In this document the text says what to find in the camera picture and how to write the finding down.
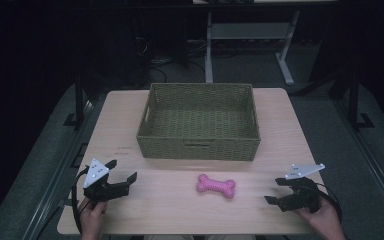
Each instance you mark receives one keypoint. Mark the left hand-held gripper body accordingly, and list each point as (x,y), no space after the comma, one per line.
(97,191)

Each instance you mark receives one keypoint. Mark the metal frame rail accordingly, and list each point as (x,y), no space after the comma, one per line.
(51,186)
(373,163)

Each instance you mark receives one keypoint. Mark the black metal stand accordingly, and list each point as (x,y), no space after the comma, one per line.
(354,103)
(79,103)

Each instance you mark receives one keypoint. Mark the green woven basket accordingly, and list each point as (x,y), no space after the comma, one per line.
(198,123)

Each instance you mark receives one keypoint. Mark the pink bone toy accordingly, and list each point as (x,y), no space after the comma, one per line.
(216,186)

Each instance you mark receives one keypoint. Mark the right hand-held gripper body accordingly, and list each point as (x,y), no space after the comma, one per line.
(301,196)

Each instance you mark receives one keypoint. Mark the person's right hand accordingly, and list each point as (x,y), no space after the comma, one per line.
(323,221)

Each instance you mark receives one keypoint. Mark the person's left hand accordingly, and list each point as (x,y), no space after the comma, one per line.
(91,216)

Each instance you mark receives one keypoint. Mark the grey metal desk frame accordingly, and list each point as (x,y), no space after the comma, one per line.
(246,31)

